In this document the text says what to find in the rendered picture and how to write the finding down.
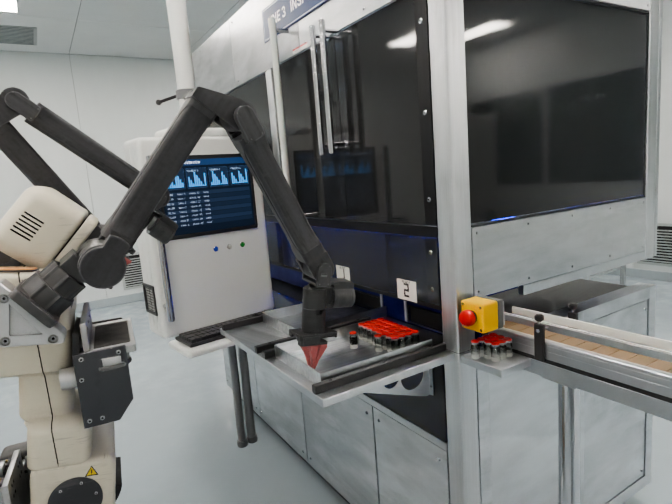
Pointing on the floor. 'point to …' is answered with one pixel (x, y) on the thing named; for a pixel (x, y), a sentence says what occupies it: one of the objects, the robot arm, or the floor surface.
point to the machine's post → (454, 240)
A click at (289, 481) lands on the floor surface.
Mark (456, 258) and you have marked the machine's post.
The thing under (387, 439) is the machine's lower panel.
